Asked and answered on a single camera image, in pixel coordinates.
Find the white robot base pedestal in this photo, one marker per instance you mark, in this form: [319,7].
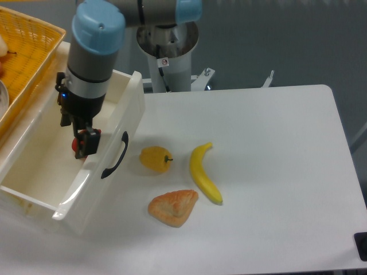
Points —
[169,55]

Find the yellow banana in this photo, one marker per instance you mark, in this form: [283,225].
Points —
[200,177]

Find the golden pastry turnover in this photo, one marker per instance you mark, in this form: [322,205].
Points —
[173,208]

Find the grey round object left edge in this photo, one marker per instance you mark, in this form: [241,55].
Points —
[4,99]

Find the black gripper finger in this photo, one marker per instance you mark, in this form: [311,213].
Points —
[62,95]
[90,143]

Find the yellow woven basket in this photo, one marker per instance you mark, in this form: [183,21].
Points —
[32,43]

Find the black drawer handle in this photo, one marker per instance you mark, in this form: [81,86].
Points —
[115,154]

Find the white open upper drawer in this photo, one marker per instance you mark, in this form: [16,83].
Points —
[122,110]

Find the white drawer cabinet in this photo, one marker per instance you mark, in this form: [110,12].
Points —
[34,94]

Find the yellow bell pepper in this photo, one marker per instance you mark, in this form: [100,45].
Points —
[156,158]

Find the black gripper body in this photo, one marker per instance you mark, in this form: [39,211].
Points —
[82,110]

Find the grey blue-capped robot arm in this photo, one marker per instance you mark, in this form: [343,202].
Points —
[98,29]

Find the red bell pepper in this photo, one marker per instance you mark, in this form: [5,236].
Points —
[75,141]

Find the black object at table edge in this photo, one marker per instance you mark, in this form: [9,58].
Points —
[361,244]

